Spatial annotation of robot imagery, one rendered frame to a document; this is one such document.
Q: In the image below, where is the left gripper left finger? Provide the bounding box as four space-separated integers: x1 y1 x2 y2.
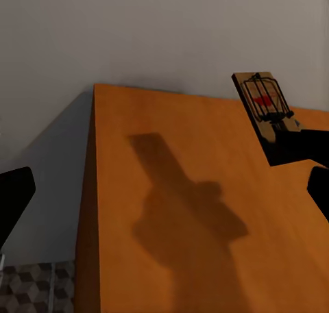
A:
0 166 36 248

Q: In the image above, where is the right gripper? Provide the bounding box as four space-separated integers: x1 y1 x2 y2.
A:
276 129 329 168

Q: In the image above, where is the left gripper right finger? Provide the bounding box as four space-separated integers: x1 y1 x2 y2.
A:
307 166 329 221

